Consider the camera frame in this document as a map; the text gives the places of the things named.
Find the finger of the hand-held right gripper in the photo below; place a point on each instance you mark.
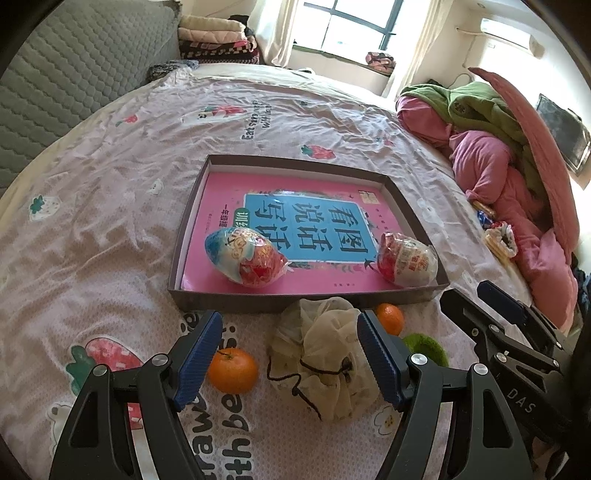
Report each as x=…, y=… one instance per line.
x=466, y=314
x=501, y=297

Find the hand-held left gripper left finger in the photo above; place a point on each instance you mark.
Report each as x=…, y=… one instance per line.
x=198, y=364

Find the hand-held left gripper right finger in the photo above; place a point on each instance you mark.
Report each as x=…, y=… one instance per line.
x=376, y=355

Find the shallow brown cardboard box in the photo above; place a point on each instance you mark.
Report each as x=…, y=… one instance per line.
x=221, y=300

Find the orange mandarin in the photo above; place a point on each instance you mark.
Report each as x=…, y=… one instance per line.
x=233, y=371
x=391, y=319

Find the red and white toy egg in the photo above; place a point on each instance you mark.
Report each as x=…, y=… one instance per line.
x=408, y=263

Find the blue wrapper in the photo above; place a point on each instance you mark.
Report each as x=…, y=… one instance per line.
x=485, y=219

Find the yellow packet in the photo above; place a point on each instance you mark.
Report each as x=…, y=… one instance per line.
x=480, y=205

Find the blue and red toy egg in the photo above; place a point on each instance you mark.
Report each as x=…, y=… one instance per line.
x=244, y=258

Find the pink clothes pile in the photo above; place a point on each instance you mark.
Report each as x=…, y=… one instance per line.
x=485, y=161

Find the pink cushion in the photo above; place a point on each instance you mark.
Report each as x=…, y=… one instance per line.
x=540, y=152

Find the pink book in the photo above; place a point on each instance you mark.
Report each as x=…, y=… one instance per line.
x=231, y=194

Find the strawberry print bed sheet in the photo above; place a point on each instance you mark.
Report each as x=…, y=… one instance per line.
x=115, y=207

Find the green garment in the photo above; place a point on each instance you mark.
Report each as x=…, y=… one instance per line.
x=480, y=110

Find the white air conditioner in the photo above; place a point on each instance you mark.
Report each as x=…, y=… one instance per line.
x=508, y=37

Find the patterned cloth bundle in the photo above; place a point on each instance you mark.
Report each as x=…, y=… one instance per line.
x=381, y=62

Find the cream curtain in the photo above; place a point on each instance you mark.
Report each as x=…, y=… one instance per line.
x=425, y=41
x=277, y=32

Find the dark blue knitted cloth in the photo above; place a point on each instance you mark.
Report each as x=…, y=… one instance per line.
x=171, y=68

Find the window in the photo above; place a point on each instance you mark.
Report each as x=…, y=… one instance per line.
x=355, y=23

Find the dark patterned folded blanket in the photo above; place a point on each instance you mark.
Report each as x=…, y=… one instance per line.
x=217, y=51

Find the grey quilted headboard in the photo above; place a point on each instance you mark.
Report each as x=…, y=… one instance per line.
x=69, y=69

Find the folded pink blanket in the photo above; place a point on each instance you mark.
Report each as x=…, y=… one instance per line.
x=207, y=36

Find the folded cream blanket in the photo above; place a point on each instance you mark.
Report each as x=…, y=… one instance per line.
x=207, y=23

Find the black cloth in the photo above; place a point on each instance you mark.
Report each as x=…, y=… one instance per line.
x=242, y=23

